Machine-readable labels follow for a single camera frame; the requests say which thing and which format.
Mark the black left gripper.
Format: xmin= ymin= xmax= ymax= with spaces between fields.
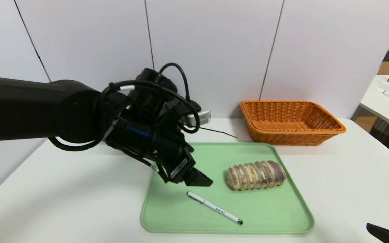
xmin=115 ymin=117 xmax=213 ymax=187

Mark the white pen with blue print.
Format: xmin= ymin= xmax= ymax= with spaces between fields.
xmin=186 ymin=191 xmax=243 ymax=225

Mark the striped brown bread loaf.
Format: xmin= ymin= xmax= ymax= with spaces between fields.
xmin=226 ymin=160 xmax=287 ymax=191

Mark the orange wicker basket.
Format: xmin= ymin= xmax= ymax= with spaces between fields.
xmin=240 ymin=100 xmax=347 ymax=146

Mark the light green plastic tray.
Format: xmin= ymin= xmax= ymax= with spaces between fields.
xmin=140 ymin=142 xmax=315 ymax=234

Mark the white side table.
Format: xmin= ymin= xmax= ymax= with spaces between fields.
xmin=360 ymin=75 xmax=389 ymax=133

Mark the thin black cable tie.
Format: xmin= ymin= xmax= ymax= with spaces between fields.
xmin=184 ymin=126 xmax=238 ymax=139

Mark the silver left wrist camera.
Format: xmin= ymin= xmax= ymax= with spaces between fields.
xmin=186 ymin=110 xmax=211 ymax=125

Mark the black cable with white sleeve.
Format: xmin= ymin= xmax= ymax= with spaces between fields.
xmin=102 ymin=80 xmax=201 ymax=134

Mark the black camera usb cable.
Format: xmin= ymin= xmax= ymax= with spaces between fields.
xmin=159 ymin=63 xmax=191 ymax=102

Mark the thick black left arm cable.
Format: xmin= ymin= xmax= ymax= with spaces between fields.
xmin=48 ymin=137 xmax=109 ymax=152

